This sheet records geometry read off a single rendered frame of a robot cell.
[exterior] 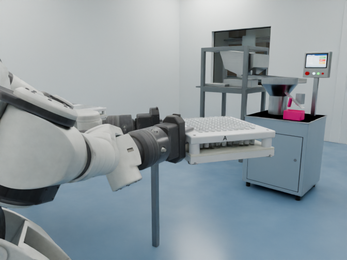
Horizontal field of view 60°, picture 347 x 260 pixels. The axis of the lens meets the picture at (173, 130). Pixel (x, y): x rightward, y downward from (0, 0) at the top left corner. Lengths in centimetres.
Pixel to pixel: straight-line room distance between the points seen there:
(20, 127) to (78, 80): 506
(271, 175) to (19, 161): 288
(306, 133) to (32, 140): 269
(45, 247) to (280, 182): 249
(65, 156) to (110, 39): 548
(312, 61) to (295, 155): 93
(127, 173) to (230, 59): 361
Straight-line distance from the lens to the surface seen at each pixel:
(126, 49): 606
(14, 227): 97
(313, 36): 574
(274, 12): 604
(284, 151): 302
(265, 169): 314
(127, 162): 60
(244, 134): 80
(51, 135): 37
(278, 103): 323
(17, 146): 37
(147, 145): 63
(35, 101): 37
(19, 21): 505
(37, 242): 96
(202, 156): 76
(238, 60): 406
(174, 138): 72
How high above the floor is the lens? 124
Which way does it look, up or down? 12 degrees down
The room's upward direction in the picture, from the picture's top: straight up
